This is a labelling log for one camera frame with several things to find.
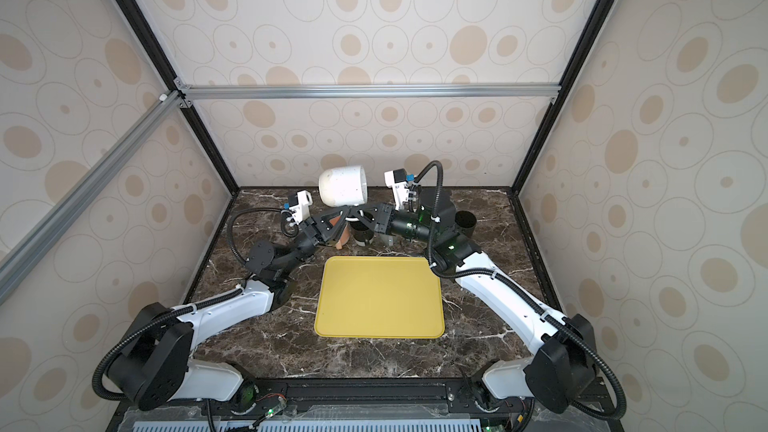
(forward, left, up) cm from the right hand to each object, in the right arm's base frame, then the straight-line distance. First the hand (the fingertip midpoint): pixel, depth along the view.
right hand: (354, 215), depth 65 cm
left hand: (-2, 0, +2) cm, 3 cm away
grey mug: (+15, -6, -30) cm, 34 cm away
